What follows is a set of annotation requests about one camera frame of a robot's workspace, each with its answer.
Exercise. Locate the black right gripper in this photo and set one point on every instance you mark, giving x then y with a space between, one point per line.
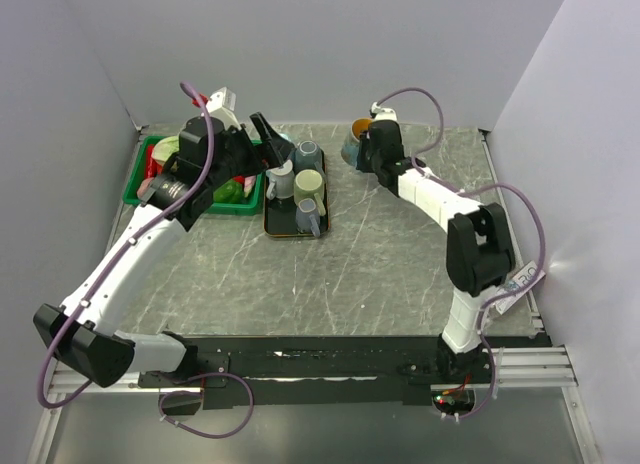
361 164

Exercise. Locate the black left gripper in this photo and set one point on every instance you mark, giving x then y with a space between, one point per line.
277 148

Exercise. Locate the blue butterfly mug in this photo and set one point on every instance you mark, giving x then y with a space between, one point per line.
352 142

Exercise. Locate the light green mug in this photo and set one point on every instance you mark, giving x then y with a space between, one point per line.
310 184

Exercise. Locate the lavender blue small mug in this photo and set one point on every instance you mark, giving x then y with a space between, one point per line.
308 217

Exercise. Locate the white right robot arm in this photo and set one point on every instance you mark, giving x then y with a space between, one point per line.
479 248

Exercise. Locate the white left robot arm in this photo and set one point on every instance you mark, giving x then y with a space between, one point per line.
83 331

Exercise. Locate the white grey mug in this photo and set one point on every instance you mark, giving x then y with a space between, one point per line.
280 182

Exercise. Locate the dark grey faceted mug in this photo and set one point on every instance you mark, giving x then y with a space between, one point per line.
307 156

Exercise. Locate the green plastic bin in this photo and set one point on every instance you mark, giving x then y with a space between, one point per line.
145 167

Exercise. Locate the green bell pepper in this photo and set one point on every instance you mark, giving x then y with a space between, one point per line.
232 192

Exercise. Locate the black tray gold rim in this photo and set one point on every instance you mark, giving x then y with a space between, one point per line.
279 215

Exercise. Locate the lettuce head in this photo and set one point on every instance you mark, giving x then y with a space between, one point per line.
164 149

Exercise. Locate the white paper tag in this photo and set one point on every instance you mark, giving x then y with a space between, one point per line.
514 289

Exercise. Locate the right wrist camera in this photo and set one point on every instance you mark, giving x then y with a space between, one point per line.
380 113

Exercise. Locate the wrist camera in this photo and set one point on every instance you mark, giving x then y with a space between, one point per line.
220 107
380 113

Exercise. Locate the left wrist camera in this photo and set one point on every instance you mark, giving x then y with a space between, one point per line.
220 107

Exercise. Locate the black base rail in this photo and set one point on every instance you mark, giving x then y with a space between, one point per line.
320 369

